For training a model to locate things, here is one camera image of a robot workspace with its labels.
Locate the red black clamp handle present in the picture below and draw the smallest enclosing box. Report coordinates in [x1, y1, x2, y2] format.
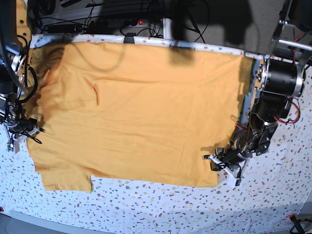
[289, 214, 305, 234]

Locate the yellow orange T-shirt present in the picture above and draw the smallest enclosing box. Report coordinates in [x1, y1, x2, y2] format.
[27, 42, 252, 192]

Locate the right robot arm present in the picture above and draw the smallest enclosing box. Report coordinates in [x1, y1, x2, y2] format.
[0, 0, 44, 152]

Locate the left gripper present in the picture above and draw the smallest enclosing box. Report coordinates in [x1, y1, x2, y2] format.
[203, 147, 250, 177]

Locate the white table leg post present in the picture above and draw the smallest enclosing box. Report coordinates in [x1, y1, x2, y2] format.
[162, 18, 173, 40]

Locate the black table clamp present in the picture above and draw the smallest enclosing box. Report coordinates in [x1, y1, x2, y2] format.
[123, 33, 136, 44]

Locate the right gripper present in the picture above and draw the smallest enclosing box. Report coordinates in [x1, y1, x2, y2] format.
[3, 117, 44, 146]

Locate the black power adapter bar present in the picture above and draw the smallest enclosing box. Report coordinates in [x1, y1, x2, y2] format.
[47, 24, 82, 34]

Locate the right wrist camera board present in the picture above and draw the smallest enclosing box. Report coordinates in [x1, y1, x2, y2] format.
[7, 141, 20, 154]

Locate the white power strip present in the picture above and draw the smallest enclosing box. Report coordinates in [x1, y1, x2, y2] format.
[90, 19, 149, 28]

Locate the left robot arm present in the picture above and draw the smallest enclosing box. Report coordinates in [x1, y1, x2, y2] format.
[204, 0, 312, 180]

